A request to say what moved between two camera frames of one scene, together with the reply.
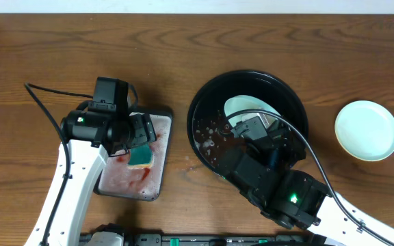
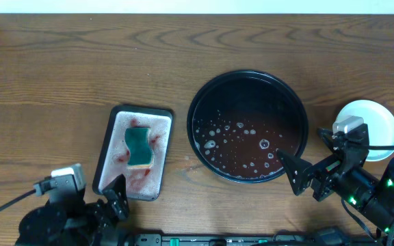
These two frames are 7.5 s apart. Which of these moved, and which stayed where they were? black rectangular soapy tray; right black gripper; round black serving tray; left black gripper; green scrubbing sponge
Moved: right black gripper; left black gripper
Stayed: black rectangular soapy tray; round black serving tray; green scrubbing sponge
